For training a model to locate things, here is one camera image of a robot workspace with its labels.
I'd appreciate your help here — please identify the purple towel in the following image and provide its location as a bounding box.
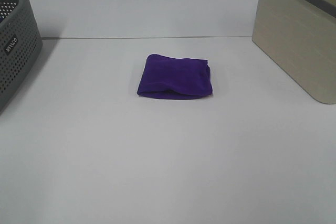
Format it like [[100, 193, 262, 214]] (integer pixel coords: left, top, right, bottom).
[[137, 54, 213, 100]]

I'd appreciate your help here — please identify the grey perforated plastic basket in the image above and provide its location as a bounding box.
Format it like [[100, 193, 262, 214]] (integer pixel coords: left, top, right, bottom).
[[1, 0, 43, 111]]

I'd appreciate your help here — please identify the beige storage bin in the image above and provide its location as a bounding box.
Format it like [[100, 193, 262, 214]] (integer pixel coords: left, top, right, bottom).
[[252, 0, 335, 104]]

